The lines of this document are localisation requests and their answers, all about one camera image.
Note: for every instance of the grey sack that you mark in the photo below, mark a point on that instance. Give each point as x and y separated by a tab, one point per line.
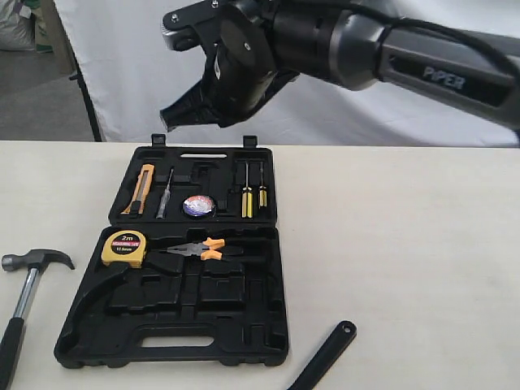
16	26

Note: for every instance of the black backdrop stand pole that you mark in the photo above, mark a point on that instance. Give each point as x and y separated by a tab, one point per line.
78	77

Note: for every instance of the black electrical tape roll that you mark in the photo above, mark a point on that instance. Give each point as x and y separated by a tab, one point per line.
198	206

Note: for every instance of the steel claw hammer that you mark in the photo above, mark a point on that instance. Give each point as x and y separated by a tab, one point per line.
35	261

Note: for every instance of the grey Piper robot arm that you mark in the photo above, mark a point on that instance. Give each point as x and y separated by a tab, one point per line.
354	44

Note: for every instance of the yellow handled short screwdriver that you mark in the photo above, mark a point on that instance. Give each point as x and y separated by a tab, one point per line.
262	189

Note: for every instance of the yellow tape measure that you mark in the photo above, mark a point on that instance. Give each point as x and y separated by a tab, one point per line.
128	246

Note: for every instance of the black handled adjustable wrench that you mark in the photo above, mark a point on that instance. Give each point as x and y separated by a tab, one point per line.
330	350

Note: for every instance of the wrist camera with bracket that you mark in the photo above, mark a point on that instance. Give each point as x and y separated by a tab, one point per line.
192	26

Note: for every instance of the yellow handled long screwdriver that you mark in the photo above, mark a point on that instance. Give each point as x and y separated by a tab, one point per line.
247	196

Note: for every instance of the white backdrop cloth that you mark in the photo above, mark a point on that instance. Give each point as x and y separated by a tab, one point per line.
131	75

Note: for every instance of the black plastic tool case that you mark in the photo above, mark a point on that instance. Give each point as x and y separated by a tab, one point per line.
175	308

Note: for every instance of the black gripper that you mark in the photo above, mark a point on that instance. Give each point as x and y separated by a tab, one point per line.
243	77

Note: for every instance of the orange handled pliers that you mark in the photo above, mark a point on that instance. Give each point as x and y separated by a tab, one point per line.
223	250

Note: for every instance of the cardboard box with green print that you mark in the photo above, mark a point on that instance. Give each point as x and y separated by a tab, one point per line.
42	40

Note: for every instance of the orange utility knife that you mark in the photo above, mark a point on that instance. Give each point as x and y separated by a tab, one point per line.
141	191

